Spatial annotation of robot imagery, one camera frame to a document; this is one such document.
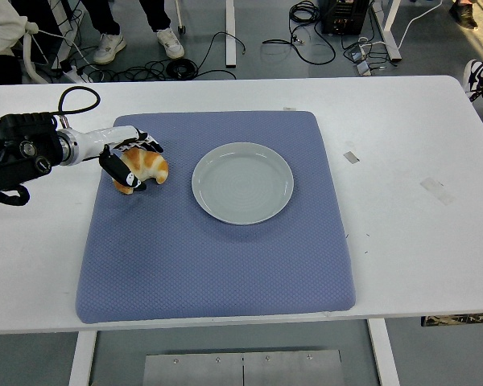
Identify white desk leg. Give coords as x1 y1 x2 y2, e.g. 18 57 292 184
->
224 0 237 67
382 0 403 62

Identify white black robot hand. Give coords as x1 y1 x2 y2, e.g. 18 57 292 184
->
76 125 164 192

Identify white bent tube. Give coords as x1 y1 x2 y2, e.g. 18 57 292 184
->
22 22 49 84

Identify person's dark shoe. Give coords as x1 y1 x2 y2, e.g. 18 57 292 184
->
448 0 480 31

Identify person's black white shoes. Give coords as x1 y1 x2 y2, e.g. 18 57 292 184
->
463 59 483 133

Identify black equipment box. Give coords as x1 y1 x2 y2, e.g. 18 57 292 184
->
320 0 371 35

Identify long black cable loops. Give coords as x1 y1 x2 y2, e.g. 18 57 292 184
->
261 0 337 65

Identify white table leg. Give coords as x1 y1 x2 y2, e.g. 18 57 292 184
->
67 330 98 386
365 318 402 386

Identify round grey plate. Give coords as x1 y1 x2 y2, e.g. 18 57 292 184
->
191 142 295 226

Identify dark bracket under table edge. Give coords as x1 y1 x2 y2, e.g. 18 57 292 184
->
421 312 483 327

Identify white cable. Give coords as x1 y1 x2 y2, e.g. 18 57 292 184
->
398 0 444 49

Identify thin black cable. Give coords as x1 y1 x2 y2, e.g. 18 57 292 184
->
195 31 249 80

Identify person in white top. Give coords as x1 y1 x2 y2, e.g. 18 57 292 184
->
0 0 39 64

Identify coiled black cable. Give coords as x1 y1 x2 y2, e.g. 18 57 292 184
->
165 57 198 80

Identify clear tape strip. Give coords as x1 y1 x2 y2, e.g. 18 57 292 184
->
419 176 456 207

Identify blue quilted mat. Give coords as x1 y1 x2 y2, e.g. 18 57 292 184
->
75 110 356 325

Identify person with white shoes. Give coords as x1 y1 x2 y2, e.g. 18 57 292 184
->
78 0 185 65

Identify orange white croissant bread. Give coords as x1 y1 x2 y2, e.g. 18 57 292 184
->
111 146 170 195

